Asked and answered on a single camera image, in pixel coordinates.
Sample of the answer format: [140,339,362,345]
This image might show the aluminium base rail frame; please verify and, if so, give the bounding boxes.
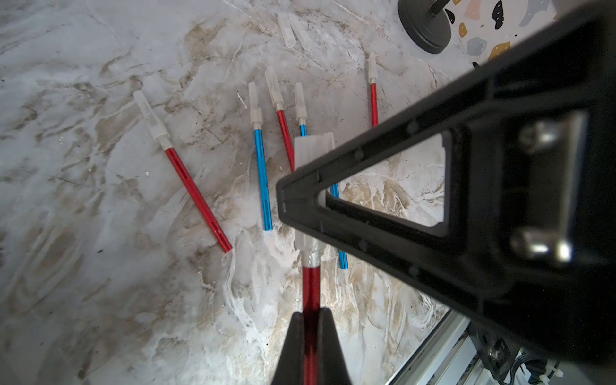
[388,311,564,384]

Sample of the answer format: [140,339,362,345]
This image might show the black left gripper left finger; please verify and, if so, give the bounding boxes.
[271,312,305,385]

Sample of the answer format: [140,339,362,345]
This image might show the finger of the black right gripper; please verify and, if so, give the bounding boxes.
[287,67,475,308]

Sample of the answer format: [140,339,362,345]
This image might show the black microphone stand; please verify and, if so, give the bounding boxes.
[398,0,452,55]

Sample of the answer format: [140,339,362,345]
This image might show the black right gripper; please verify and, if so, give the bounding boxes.
[452,1,615,366]

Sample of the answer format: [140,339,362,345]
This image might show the clear cap of red knife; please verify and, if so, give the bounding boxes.
[294,132,335,171]

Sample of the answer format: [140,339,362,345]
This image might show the red carving knife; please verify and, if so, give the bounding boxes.
[265,65,295,172]
[295,232,324,384]
[133,91,233,253]
[368,52,379,128]

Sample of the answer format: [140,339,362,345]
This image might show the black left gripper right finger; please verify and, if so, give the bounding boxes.
[319,308,351,385]

